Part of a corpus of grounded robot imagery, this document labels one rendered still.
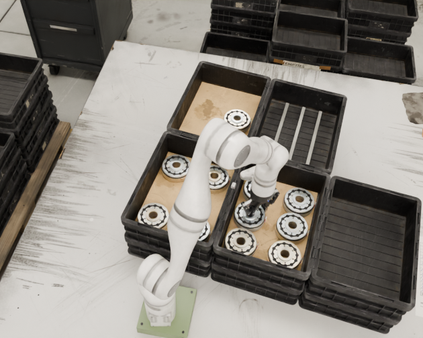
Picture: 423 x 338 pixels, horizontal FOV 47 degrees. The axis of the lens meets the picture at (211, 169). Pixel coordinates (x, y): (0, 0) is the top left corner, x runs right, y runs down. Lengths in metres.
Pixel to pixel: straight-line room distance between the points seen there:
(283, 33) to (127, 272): 1.76
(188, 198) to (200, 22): 2.75
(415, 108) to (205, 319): 1.34
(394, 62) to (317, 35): 0.49
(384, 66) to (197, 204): 2.11
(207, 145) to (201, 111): 0.88
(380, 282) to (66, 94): 2.31
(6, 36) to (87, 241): 2.33
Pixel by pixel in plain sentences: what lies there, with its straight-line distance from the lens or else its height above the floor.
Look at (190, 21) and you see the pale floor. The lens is 3.81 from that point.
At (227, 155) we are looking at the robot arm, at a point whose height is 1.41.
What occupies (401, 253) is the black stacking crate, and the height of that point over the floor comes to 0.83.
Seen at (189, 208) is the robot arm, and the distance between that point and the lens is 1.15.
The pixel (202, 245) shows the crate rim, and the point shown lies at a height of 0.93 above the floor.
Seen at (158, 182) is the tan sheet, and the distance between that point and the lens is 1.74.
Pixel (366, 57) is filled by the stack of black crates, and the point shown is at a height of 0.38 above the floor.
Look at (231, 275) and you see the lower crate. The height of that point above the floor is 0.77.
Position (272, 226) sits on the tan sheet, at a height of 0.83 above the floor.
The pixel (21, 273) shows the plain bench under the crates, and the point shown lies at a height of 0.70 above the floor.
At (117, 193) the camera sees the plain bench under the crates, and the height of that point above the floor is 0.70.
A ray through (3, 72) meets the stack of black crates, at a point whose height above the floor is 0.49.
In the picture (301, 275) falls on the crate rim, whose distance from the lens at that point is 1.48.
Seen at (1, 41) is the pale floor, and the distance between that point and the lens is 3.82.
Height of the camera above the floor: 2.24
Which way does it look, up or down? 53 degrees down
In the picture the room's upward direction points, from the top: 4 degrees clockwise
